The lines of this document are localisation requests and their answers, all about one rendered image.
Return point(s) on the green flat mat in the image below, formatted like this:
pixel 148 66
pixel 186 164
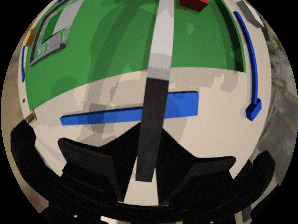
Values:
pixel 110 37

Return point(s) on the red block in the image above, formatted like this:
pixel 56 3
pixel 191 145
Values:
pixel 196 5

